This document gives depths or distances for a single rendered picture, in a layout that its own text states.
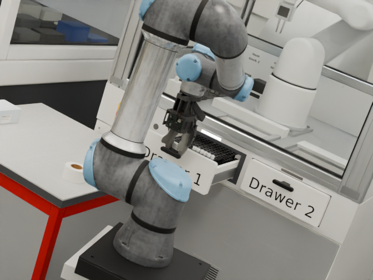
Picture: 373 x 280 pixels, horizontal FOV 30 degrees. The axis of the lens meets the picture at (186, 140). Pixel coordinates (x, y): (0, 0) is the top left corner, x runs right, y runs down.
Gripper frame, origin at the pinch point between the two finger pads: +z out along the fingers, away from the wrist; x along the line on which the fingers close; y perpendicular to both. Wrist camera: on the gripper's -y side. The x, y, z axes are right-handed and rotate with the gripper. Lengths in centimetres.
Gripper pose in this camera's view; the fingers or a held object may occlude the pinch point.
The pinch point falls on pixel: (174, 151)
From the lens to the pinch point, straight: 219.8
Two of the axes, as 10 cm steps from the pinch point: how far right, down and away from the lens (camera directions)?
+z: -3.1, 9.1, 2.8
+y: -4.9, 1.0, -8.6
